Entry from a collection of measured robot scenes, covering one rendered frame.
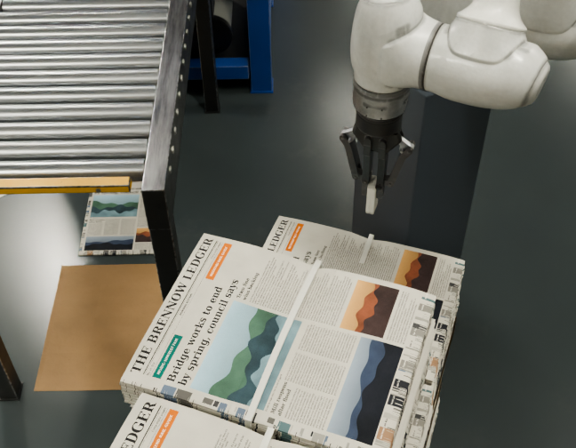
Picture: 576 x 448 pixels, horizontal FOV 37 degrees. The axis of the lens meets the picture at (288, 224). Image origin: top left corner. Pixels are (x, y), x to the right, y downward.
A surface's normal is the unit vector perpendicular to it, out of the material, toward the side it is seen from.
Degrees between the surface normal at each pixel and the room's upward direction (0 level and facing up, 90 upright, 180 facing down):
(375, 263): 1
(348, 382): 3
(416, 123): 90
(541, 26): 97
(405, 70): 88
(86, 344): 0
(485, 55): 51
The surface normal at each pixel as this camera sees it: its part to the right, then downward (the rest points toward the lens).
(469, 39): -0.42, 0.04
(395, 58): -0.27, 0.59
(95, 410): -0.01, -0.69
